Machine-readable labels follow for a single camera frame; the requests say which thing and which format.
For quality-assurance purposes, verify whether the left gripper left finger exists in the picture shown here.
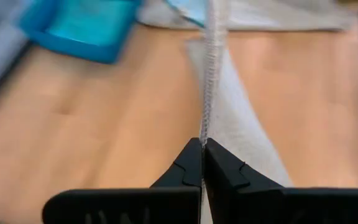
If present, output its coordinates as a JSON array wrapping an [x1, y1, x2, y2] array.
[[150, 138, 203, 189]]

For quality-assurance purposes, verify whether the small grey waffle towel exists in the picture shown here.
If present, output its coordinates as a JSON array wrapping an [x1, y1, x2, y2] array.
[[185, 0, 295, 224]]

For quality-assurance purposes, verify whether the teal plastic bin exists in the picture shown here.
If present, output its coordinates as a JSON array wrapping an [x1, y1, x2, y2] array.
[[16, 0, 143, 65]]

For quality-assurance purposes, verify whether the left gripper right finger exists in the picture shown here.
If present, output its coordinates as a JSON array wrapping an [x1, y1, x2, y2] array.
[[204, 138, 285, 224]]

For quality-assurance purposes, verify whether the teal fluffy microfiber towel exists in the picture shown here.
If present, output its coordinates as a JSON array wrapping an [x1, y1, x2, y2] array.
[[47, 0, 138, 47]]

